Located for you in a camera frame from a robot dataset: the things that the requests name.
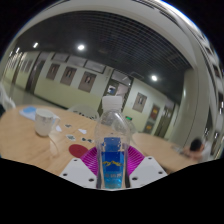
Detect dark hallway door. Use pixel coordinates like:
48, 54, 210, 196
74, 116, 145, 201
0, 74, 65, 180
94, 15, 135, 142
25, 53, 48, 94

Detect light blue booklet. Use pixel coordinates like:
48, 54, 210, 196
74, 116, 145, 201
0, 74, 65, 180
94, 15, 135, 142
19, 105, 38, 122

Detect person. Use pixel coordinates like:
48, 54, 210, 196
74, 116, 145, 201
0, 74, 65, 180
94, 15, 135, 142
181, 138, 218, 163

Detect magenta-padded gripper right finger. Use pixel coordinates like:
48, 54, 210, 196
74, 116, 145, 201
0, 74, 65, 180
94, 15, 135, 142
127, 145, 168, 190

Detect round wooden side table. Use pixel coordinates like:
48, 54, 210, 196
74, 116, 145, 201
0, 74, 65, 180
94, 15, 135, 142
131, 132, 198, 174

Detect dark transom windows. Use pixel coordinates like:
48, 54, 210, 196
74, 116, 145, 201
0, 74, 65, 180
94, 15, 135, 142
49, 53, 108, 74

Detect brown double door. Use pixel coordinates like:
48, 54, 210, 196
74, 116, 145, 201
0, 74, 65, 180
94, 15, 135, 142
156, 99, 176, 138

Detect white ceramic mug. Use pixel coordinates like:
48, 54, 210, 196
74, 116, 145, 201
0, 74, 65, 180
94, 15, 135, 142
34, 108, 61, 138

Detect framed wall portraits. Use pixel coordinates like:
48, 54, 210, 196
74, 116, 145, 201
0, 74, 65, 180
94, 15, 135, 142
45, 63, 148, 114

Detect open green doorway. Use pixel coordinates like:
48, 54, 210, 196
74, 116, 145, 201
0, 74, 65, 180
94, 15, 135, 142
97, 71, 134, 118

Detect clear blue-labelled water bottle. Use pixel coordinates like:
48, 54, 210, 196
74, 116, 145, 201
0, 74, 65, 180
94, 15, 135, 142
94, 95, 132, 190

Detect round ceiling lights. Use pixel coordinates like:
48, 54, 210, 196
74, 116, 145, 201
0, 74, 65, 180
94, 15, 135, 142
32, 41, 158, 83

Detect white lattice-back chair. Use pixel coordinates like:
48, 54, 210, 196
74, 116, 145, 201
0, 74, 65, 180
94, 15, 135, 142
128, 119, 138, 135

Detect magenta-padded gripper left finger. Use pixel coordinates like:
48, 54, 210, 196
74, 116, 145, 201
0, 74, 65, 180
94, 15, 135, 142
59, 146, 99, 189

